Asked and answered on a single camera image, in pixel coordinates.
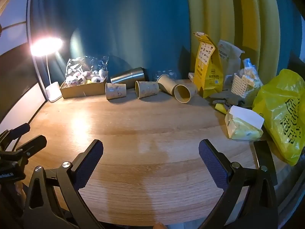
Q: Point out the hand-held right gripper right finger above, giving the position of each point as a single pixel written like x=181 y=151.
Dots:
x=212 y=165

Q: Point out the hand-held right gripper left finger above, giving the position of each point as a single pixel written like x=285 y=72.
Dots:
x=89 y=162

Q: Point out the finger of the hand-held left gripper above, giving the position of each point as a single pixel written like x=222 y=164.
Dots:
x=14 y=130
x=33 y=143

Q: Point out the printed brown paper cup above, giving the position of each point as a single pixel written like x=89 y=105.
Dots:
x=148 y=88
x=166 y=83
x=182 y=93
x=115 y=91

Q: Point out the yellow tissue pack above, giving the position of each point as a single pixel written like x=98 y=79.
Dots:
x=240 y=129

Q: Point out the white desk lamp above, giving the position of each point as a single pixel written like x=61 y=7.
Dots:
x=53 y=91

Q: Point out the yellow scouring sponge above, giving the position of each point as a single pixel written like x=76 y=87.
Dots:
x=220 y=106

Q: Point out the grey cloth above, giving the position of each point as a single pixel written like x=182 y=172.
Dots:
x=236 y=98

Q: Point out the brown cardboard box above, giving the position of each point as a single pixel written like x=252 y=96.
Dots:
x=81 y=90

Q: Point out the clear bag of snacks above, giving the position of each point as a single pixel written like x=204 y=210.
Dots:
x=78 y=76

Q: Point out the white woven basket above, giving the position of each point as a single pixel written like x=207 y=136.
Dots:
x=240 y=85

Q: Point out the yellow plastic bag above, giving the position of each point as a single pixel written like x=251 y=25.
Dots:
x=278 y=111

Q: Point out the yellow paper bag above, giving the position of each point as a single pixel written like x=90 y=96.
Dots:
x=207 y=72

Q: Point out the steel tumbler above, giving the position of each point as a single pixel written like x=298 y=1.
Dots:
x=128 y=76

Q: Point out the clear snack packet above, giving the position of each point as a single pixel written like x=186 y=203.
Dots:
x=250 y=72

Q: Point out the grey paper bag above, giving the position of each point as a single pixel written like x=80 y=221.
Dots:
x=230 y=59

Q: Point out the teal curtain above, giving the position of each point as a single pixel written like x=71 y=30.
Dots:
x=114 y=23

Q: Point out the yellow curtain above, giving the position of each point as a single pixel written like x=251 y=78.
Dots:
x=214 y=9

